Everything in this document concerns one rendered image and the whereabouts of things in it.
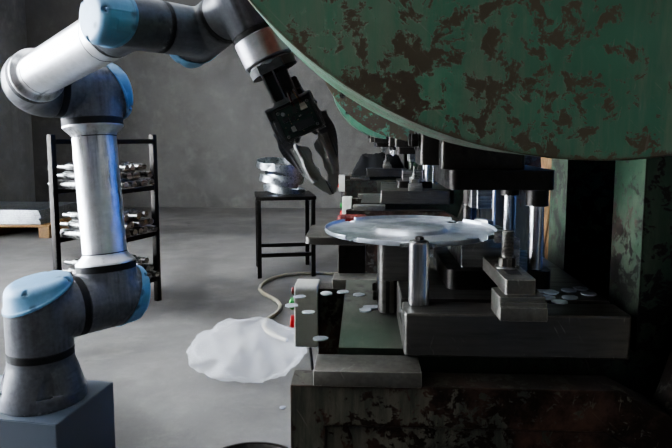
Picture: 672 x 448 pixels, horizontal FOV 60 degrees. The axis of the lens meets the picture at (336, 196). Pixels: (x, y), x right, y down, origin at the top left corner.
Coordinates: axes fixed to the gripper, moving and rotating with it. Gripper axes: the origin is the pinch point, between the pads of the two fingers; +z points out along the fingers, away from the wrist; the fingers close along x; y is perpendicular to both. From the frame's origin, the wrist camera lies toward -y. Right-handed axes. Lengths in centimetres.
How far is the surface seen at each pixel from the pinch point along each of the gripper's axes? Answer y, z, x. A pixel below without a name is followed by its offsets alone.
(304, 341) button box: -30.6, 29.7, -20.6
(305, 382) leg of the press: 15.5, 21.1, -13.2
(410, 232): -3.7, 12.6, 8.3
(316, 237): -3.2, 6.9, -5.7
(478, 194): -6.7, 12.2, 21.2
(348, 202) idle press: -209, 26, -6
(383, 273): -4.8, 17.1, 1.6
